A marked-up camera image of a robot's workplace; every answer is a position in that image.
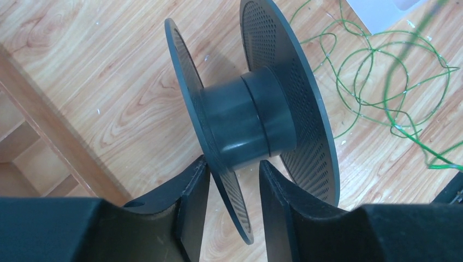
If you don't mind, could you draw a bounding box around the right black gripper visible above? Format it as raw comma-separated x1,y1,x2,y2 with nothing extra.
432,172,462,204

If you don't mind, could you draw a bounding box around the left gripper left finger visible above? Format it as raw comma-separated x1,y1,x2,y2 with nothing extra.
124,156,210,261

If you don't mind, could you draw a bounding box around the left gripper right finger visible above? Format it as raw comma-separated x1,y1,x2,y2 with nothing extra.
259,160,345,261

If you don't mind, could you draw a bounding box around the black cable spool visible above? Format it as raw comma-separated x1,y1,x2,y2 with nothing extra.
164,1,340,245

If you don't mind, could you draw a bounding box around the thin green wire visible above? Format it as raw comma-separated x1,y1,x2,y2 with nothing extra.
289,0,463,171

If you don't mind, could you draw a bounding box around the wooden compartment tray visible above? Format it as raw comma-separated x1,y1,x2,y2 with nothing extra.
1,49,130,206

